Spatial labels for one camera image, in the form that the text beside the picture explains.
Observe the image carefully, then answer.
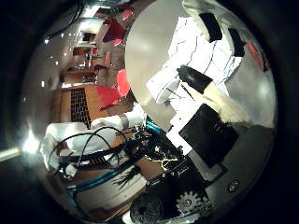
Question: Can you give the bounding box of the white striped cloth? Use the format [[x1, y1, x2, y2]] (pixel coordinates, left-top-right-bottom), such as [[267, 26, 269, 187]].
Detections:
[[146, 16, 244, 125]]

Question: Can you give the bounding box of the round red stool seat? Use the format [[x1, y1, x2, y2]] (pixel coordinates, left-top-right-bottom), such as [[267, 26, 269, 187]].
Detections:
[[116, 68, 131, 98]]

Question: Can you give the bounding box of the wooden panel with dark grid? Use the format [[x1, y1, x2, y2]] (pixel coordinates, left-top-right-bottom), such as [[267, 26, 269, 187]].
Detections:
[[50, 84, 110, 126]]

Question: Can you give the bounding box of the dark red chair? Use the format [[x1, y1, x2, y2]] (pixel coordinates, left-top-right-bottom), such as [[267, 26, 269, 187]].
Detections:
[[102, 18, 127, 44]]

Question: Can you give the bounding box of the teal cable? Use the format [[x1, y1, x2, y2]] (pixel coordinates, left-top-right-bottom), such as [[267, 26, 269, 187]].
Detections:
[[65, 118, 166, 204]]

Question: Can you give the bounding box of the black cable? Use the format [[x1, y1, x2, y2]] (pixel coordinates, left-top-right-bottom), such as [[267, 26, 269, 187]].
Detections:
[[50, 125, 134, 175]]

